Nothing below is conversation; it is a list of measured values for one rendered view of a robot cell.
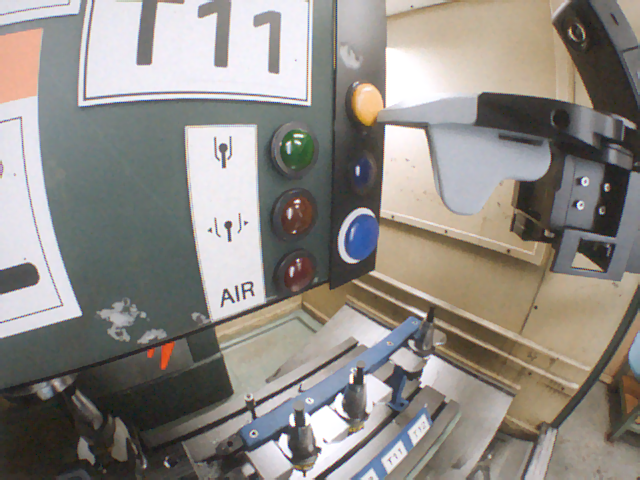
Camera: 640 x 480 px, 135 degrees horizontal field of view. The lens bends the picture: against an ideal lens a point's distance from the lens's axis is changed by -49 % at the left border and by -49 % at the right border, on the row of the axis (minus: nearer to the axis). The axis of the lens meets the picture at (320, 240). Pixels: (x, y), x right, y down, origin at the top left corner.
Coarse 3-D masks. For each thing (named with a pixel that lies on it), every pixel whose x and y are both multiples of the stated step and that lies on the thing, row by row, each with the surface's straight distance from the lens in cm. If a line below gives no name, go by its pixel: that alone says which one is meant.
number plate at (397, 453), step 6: (396, 444) 75; (402, 444) 76; (390, 450) 74; (396, 450) 75; (402, 450) 77; (384, 456) 73; (390, 456) 74; (396, 456) 76; (402, 456) 77; (384, 462) 73; (390, 462) 74; (396, 462) 76; (390, 468) 75
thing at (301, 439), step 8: (296, 424) 37; (304, 424) 37; (288, 432) 40; (296, 432) 37; (304, 432) 37; (312, 432) 39; (288, 440) 41; (296, 440) 39; (304, 440) 39; (312, 440) 40; (296, 448) 41; (304, 448) 41; (312, 448) 42
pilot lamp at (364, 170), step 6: (360, 162) 15; (366, 162) 15; (372, 162) 16; (354, 168) 15; (360, 168) 15; (366, 168) 15; (372, 168) 16; (354, 174) 15; (360, 174) 15; (366, 174) 15; (372, 174) 16; (354, 180) 15; (360, 180) 15; (366, 180) 15; (372, 180) 16; (360, 186) 15; (366, 186) 16
